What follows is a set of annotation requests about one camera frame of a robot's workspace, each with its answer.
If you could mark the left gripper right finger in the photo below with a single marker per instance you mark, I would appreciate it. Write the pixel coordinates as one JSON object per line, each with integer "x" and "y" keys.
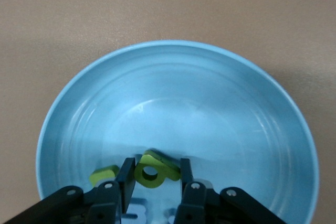
{"x": 189, "y": 195}

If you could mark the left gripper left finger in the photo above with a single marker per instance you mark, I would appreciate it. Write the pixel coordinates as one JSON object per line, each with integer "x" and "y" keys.
{"x": 126, "y": 182}

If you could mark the green foam letter n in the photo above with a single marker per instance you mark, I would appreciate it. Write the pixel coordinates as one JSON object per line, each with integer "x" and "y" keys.
{"x": 103, "y": 172}

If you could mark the blue foam letter E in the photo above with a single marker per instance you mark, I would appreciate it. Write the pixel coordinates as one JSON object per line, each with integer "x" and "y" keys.
{"x": 136, "y": 212}

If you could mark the green foam letter b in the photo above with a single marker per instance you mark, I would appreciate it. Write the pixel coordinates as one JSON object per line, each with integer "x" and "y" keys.
{"x": 162, "y": 167}

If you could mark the blue plate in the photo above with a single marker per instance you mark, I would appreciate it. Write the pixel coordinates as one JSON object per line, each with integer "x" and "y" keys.
{"x": 197, "y": 103}

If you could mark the brown table mat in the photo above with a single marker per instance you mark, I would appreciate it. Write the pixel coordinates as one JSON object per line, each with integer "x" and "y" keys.
{"x": 52, "y": 11}

